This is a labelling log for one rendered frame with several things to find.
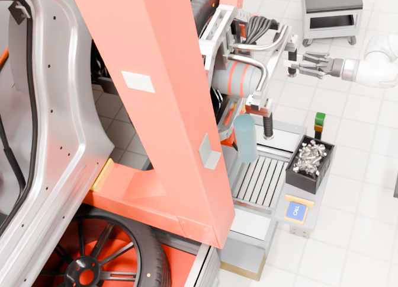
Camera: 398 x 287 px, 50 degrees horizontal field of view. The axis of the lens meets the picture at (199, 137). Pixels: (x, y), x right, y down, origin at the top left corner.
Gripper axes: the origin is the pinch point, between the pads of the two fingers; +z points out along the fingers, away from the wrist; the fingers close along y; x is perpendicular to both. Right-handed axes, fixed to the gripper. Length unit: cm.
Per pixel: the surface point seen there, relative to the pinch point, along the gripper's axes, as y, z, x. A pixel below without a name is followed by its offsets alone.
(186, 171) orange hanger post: -76, 10, 27
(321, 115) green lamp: -12.2, -16.1, -17.0
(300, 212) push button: -49, -17, -35
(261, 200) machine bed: -29, 8, -77
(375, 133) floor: 34, -41, -83
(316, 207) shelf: -44, -23, -38
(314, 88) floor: 60, 1, -83
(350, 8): 101, -9, -51
